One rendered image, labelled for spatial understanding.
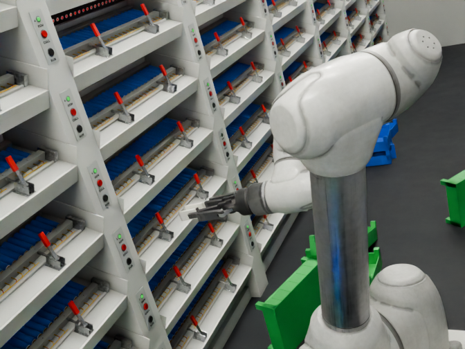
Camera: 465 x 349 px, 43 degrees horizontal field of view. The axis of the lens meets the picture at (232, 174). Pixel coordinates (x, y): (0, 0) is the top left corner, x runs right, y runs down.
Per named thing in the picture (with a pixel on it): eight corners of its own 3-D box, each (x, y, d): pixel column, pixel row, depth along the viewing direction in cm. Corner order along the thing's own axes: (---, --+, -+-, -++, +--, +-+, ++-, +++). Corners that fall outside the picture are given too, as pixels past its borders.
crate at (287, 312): (332, 305, 215) (314, 301, 220) (322, 259, 207) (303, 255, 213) (287, 358, 195) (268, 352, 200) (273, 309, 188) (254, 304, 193)
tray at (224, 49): (263, 40, 258) (268, 8, 251) (208, 82, 209) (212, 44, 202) (221, 30, 264) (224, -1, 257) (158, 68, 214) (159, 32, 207)
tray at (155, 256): (225, 189, 215) (228, 166, 210) (144, 287, 165) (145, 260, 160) (176, 174, 220) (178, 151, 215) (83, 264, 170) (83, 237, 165)
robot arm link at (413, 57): (378, 62, 117) (328, 84, 111) (428, 2, 101) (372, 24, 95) (417, 115, 114) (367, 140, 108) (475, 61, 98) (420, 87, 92)
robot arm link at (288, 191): (280, 221, 159) (281, 178, 165) (334, 212, 152) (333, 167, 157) (261, 207, 151) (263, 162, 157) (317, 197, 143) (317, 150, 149)
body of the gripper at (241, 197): (252, 219, 158) (223, 224, 162) (263, 204, 165) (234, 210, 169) (243, 195, 155) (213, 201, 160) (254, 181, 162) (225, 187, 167)
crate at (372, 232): (331, 240, 258) (329, 222, 257) (378, 239, 249) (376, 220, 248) (310, 255, 231) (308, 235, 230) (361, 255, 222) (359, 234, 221)
